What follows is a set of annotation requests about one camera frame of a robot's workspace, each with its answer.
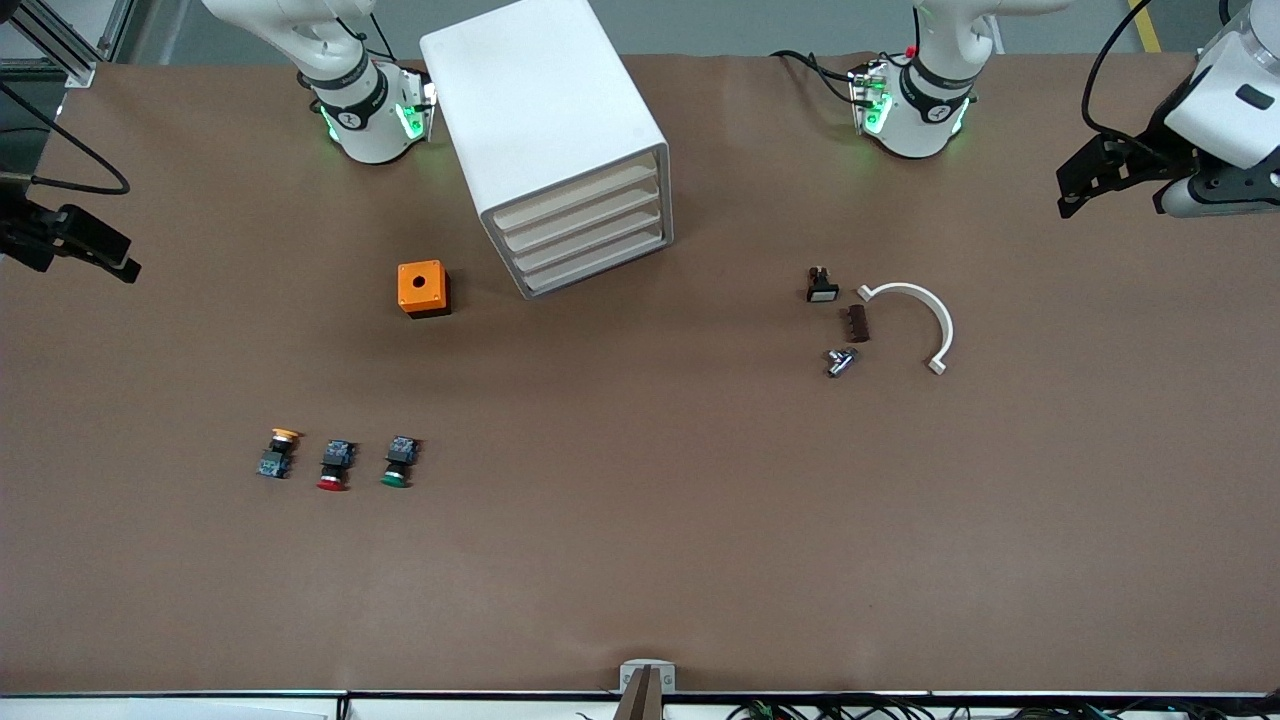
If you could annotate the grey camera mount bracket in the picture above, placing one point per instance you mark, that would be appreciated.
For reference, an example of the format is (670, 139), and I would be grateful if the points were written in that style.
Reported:
(647, 675)

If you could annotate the red mushroom push button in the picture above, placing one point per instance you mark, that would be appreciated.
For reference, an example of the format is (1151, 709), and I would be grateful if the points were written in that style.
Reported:
(336, 465)

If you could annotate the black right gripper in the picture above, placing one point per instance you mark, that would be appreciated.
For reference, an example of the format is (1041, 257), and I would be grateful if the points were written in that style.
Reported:
(22, 236)

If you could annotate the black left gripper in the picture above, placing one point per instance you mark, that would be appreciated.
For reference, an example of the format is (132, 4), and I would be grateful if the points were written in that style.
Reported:
(1140, 160)

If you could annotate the white table edge rail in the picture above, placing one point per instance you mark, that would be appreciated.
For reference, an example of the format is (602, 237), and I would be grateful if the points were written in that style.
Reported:
(200, 708)

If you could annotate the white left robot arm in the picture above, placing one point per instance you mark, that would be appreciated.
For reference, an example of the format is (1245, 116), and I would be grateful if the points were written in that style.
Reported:
(930, 110)

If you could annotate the yellow mushroom push button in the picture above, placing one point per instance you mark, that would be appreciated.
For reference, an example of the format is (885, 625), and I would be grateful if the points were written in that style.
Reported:
(277, 452)

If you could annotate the green mushroom push button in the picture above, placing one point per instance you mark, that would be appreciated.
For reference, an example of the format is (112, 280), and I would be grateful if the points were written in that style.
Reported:
(398, 463)

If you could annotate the orange button enclosure box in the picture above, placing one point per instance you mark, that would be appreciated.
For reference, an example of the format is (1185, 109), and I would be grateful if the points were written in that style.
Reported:
(420, 285)

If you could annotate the white curved plastic bracket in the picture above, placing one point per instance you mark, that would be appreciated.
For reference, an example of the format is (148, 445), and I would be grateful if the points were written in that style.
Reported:
(905, 288)

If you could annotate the black white rectangular switch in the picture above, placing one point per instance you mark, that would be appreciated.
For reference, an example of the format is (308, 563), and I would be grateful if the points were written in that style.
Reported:
(821, 287)

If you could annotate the brown terminal block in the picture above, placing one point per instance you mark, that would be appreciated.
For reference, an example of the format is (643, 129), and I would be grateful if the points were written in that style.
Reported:
(856, 323)

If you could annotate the silver key switch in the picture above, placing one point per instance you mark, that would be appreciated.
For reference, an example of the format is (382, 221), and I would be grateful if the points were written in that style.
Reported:
(840, 360)

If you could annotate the aluminium frame profile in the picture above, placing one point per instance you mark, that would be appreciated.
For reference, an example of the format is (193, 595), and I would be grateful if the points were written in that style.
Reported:
(80, 72)

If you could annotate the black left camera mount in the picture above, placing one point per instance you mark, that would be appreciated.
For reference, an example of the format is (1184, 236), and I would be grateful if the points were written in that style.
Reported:
(1240, 180)

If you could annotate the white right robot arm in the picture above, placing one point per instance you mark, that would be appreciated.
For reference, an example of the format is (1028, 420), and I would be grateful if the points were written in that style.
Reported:
(365, 115)

